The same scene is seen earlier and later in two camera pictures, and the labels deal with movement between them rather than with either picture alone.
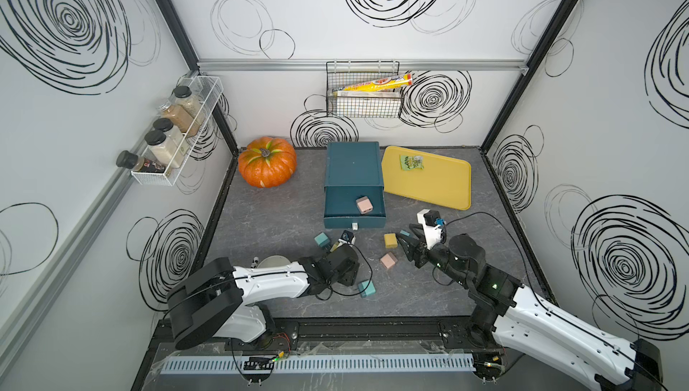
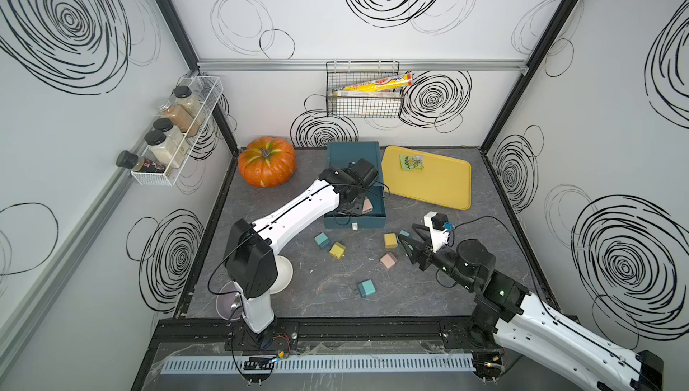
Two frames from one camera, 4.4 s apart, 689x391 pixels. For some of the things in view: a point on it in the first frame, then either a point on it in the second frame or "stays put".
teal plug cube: [323, 240] stays put
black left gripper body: [348, 277] to [357, 205]
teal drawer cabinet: [353, 170] stays put
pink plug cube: [388, 260] stays put
